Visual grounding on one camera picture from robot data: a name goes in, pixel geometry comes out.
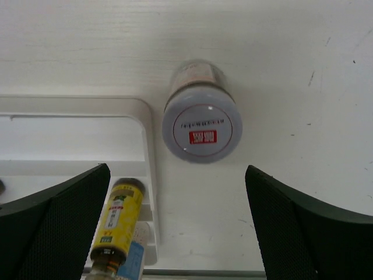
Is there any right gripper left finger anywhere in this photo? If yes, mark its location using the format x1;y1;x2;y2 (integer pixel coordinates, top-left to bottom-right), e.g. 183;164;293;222
1;164;111;280

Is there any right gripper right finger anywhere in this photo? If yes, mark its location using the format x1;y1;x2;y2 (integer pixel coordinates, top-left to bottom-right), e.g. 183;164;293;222
245;165;372;279

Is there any yellow label bottle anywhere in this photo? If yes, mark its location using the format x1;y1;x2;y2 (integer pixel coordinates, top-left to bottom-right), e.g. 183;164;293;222
0;181;6;196
86;178;146;279

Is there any blue label shaker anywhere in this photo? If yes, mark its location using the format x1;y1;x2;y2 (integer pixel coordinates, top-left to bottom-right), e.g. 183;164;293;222
116;222;150;280

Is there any orange spice jar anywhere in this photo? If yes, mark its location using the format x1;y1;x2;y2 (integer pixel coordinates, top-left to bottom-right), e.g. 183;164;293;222
161;59;242;163

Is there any white divided tray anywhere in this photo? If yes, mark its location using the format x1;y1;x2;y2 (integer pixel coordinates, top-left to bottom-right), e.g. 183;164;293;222
1;96;160;266

